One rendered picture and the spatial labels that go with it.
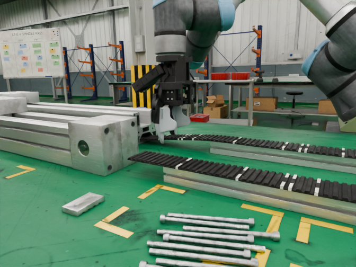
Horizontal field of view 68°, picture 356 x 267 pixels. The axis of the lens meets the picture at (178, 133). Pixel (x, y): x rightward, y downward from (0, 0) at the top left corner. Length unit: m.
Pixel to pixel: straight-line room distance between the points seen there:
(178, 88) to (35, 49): 6.07
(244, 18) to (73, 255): 8.41
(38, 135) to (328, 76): 0.81
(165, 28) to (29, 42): 6.12
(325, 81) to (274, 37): 7.37
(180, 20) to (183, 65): 0.10
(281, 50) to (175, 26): 7.63
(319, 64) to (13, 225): 0.86
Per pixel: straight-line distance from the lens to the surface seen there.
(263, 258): 0.30
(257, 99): 5.48
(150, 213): 0.37
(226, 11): 0.68
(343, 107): 0.96
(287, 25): 8.30
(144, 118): 0.75
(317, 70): 0.94
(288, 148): 0.56
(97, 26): 11.82
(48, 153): 0.63
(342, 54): 0.89
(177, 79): 0.63
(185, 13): 0.65
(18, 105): 0.86
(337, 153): 0.55
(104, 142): 0.49
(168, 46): 0.62
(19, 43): 6.85
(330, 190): 0.39
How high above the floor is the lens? 0.96
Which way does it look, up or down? 13 degrees down
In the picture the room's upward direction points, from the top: 1 degrees counter-clockwise
